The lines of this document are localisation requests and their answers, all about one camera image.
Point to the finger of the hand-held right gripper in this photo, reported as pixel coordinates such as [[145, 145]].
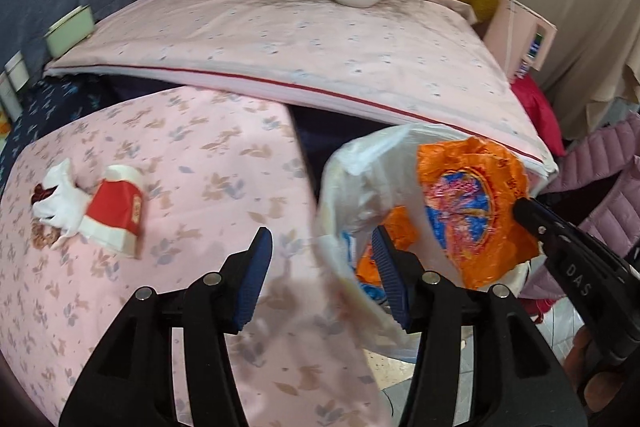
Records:
[[590, 287]]

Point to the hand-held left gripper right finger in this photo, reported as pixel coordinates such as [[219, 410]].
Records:
[[390, 277]]

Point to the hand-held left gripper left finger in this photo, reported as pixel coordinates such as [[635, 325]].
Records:
[[255, 277]]

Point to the plain orange plastic bag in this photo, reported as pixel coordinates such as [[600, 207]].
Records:
[[395, 227]]

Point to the waste bin with white liner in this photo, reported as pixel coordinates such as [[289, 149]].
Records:
[[360, 177]]

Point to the orange plastic bag blue print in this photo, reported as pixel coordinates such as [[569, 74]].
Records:
[[470, 207]]

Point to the pink puffer jacket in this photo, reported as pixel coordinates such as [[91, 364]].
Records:
[[600, 177]]

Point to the red and white paper cup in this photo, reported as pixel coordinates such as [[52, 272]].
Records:
[[117, 212]]

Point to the red cloth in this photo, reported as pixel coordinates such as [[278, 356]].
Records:
[[537, 112]]

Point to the white crumpled tissue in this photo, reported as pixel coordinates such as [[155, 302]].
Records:
[[62, 199]]

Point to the brown patterned scrunchie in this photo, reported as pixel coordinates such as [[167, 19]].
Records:
[[44, 236]]

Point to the pale pink dotted sheet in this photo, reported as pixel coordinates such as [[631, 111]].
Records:
[[280, 42]]

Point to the navy floral cloth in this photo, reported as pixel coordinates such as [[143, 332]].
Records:
[[50, 107]]

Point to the pink electronic device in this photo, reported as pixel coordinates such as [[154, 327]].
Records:
[[510, 32]]

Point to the beige curtain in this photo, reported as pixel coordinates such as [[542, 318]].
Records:
[[585, 7]]

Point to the pale green lidded box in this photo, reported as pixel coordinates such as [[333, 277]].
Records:
[[70, 32]]

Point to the short white tumbler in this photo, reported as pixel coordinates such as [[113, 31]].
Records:
[[19, 71]]

